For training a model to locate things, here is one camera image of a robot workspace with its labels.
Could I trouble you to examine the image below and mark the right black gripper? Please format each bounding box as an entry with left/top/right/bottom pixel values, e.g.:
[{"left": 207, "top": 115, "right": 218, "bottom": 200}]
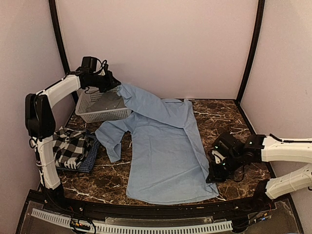
[{"left": 206, "top": 151, "right": 243, "bottom": 183}]

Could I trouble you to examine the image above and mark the right black frame post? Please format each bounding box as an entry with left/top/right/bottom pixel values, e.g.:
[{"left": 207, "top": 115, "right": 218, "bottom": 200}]
[{"left": 235, "top": 0, "right": 265, "bottom": 106}]

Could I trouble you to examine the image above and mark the white slotted cable duct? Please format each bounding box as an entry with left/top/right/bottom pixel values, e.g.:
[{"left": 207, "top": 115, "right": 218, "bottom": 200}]
[{"left": 31, "top": 208, "right": 233, "bottom": 234}]

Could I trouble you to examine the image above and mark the blue checked folded shirt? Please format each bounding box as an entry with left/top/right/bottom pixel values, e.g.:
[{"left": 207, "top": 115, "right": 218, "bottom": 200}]
[{"left": 56, "top": 130, "right": 99, "bottom": 173}]

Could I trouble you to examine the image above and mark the light blue long sleeve shirt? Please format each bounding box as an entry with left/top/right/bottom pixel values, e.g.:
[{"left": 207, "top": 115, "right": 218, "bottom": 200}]
[{"left": 95, "top": 84, "right": 219, "bottom": 205}]

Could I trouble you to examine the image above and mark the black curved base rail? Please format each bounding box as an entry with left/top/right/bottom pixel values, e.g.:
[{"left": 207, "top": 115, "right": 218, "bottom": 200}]
[{"left": 26, "top": 189, "right": 293, "bottom": 220}]

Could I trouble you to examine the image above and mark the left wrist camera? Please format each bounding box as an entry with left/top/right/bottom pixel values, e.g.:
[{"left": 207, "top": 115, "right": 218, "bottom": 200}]
[{"left": 97, "top": 59, "right": 109, "bottom": 76}]

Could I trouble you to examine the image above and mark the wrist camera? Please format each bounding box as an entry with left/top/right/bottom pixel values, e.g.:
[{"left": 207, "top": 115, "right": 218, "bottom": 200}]
[
  {"left": 97, "top": 59, "right": 109, "bottom": 76},
  {"left": 212, "top": 150, "right": 225, "bottom": 164}
]

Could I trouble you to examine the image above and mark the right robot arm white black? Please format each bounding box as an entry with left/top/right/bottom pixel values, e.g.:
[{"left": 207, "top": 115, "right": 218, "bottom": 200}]
[{"left": 206, "top": 133, "right": 312, "bottom": 212}]

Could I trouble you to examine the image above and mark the left black frame post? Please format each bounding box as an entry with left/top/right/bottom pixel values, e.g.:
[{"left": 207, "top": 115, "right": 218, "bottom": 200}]
[{"left": 48, "top": 0, "right": 74, "bottom": 76}]

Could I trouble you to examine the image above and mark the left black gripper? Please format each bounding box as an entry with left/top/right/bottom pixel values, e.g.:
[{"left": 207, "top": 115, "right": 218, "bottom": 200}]
[{"left": 87, "top": 70, "right": 120, "bottom": 92}]

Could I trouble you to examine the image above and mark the grey shirt in basket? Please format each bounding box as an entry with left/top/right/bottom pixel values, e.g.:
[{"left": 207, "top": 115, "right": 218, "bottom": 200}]
[{"left": 86, "top": 93, "right": 126, "bottom": 113}]

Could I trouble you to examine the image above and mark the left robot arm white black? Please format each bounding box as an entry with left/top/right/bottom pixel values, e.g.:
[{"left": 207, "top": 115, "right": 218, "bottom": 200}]
[{"left": 25, "top": 57, "right": 120, "bottom": 191}]

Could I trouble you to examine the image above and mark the white plastic mesh basket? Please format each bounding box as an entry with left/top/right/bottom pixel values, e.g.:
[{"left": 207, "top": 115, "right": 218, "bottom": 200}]
[{"left": 75, "top": 87, "right": 132, "bottom": 123}]

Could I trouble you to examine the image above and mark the black frame post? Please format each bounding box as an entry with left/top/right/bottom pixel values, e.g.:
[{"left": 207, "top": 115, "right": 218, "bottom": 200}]
[
  {"left": 235, "top": 0, "right": 265, "bottom": 106},
  {"left": 48, "top": 0, "right": 74, "bottom": 76}
]

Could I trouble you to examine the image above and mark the black white plaid folded shirt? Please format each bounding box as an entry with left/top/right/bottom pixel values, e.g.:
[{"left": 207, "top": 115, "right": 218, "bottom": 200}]
[{"left": 53, "top": 127, "right": 95, "bottom": 170}]

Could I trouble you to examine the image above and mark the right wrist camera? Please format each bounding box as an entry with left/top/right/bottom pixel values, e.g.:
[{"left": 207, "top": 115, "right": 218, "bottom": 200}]
[{"left": 212, "top": 150, "right": 225, "bottom": 164}]

